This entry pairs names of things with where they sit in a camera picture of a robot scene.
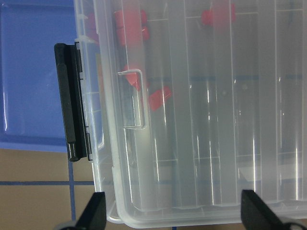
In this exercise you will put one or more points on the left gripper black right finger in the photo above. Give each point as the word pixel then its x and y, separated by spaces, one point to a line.
pixel 256 215

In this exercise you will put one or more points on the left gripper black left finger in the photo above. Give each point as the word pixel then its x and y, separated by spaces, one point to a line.
pixel 94 214

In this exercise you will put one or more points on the clear plastic box lid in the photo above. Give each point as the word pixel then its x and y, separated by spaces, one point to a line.
pixel 237 117

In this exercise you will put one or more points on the blue plastic tray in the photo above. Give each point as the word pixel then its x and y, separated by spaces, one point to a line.
pixel 30 108

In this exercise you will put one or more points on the red block upper pair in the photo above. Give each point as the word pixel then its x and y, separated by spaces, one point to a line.
pixel 131 27

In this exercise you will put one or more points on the clear plastic storage box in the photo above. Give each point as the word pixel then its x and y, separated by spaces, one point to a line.
pixel 94 105

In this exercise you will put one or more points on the black box latch handle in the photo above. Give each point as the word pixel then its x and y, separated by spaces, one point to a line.
pixel 69 69

